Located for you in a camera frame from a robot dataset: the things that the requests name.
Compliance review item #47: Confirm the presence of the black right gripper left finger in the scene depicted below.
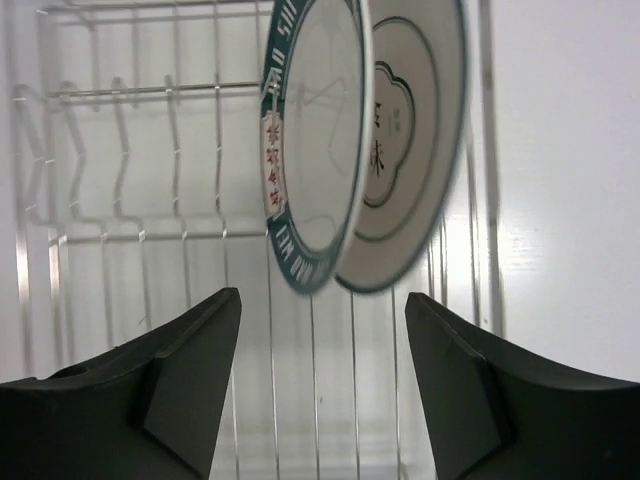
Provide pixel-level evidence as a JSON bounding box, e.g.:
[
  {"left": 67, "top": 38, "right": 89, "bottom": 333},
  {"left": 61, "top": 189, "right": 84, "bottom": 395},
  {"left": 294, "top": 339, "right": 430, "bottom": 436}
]
[{"left": 1, "top": 287, "right": 242, "bottom": 479}]

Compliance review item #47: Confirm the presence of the white plate thin green rim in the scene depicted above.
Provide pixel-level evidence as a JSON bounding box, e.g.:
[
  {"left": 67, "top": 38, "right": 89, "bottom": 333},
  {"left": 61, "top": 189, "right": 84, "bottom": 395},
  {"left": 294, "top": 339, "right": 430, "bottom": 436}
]
[{"left": 336, "top": 1, "right": 470, "bottom": 294}]

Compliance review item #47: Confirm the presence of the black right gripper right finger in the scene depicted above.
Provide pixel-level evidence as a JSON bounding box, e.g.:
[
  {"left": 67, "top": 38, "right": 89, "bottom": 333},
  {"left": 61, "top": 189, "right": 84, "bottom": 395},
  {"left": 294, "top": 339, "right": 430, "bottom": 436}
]
[{"left": 405, "top": 293, "right": 639, "bottom": 479}]

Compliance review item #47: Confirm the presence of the white plate wide green band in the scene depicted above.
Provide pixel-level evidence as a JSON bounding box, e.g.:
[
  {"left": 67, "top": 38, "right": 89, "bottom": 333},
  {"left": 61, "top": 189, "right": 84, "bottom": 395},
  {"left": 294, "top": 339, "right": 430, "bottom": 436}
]
[{"left": 259, "top": 1, "right": 375, "bottom": 295}]

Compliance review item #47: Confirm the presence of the metal wire dish rack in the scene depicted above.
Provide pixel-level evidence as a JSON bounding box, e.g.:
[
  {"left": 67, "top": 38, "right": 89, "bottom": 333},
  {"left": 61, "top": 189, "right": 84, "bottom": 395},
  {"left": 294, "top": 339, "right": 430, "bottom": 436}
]
[{"left": 1, "top": 1, "right": 504, "bottom": 479}]

